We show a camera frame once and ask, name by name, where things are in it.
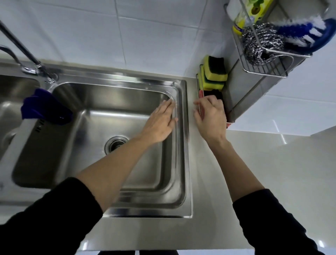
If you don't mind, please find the person's left hand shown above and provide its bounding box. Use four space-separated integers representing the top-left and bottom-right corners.
140 99 178 144

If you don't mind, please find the person's right hand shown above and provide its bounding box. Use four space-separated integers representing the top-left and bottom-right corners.
193 95 227 144

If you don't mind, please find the red black scrubbing pad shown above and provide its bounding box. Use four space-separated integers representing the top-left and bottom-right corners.
198 89 233 129

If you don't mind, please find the stainless steel double sink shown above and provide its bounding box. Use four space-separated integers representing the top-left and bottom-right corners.
0 59 194 219

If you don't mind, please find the steel wool scrubber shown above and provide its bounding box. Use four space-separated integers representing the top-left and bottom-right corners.
241 23 285 66

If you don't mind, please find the white pump bottle blue cap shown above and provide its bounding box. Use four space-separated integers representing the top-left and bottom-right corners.
226 0 243 21

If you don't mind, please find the purple cloth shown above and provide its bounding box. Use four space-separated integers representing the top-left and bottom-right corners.
21 88 73 125

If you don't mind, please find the yellow detergent bottle green cap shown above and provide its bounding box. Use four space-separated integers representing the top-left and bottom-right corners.
232 0 275 36

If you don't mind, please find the blue scrub brush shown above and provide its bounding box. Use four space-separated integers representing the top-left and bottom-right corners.
275 15 336 53

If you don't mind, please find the person's right forearm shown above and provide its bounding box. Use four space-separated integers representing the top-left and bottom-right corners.
209 136 265 203

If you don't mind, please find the person's left forearm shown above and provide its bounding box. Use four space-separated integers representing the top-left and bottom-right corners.
76 134 158 213

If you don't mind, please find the person's black right sleeve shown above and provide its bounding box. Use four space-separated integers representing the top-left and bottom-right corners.
232 188 326 255

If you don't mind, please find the person's black sleeve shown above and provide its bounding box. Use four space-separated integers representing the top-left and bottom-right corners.
232 188 326 255
0 177 103 255

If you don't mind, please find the person's black left sleeve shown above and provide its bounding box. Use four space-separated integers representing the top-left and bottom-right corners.
0 177 103 255

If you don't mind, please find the round metal drain strainer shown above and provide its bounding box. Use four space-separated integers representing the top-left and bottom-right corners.
104 136 129 154

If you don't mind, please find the chrome gooseneck faucet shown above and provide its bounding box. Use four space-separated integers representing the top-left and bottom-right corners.
0 20 59 84

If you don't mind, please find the stainless steel wire rack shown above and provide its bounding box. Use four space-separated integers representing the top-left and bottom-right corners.
195 0 331 126

